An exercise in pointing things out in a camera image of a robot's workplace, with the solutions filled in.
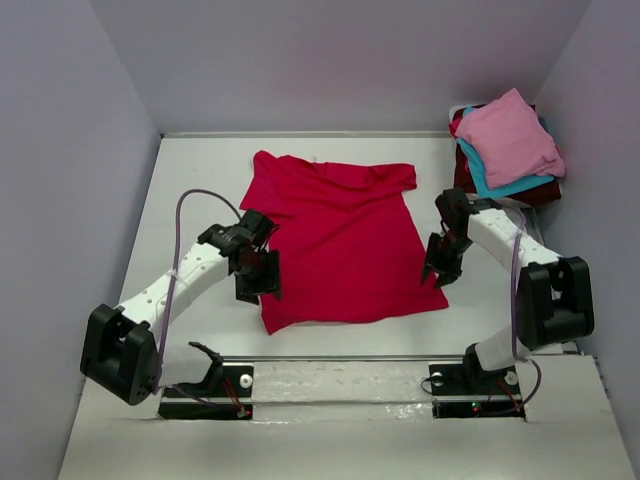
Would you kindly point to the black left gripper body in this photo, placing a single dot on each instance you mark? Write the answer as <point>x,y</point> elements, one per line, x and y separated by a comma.
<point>252,278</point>

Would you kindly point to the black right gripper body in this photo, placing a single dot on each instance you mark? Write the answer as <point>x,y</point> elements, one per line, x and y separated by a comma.
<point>455,246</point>

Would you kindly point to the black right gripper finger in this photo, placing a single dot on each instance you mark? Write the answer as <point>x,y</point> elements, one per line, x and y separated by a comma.
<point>430,265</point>
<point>447,276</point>

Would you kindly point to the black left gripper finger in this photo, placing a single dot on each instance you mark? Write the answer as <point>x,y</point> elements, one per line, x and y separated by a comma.
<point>273,284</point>
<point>249,297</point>

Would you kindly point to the red t shirt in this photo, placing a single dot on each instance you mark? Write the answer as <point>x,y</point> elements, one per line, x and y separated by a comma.
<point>456,114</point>
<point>349,249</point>

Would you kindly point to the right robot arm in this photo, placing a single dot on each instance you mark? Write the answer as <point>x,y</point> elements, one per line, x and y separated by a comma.
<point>551,296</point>

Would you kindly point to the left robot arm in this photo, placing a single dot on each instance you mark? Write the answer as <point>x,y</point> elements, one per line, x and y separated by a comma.
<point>124,346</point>

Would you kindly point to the teal folded t shirt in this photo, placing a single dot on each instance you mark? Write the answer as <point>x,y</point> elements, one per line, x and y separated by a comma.
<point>469,180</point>

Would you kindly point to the dark maroon folded t shirt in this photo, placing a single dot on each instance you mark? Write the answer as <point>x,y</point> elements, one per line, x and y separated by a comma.
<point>525,192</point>

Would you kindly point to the red folded t shirt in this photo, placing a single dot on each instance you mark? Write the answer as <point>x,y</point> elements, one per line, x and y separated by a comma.
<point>456,114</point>

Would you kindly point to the pink folded t shirt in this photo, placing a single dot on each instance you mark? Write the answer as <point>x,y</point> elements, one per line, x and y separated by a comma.
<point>509,145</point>

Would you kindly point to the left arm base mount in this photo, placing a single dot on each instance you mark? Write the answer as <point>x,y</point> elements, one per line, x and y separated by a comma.
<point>224,393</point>

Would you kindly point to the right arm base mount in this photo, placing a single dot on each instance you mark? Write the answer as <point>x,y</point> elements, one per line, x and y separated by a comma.
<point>454,396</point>

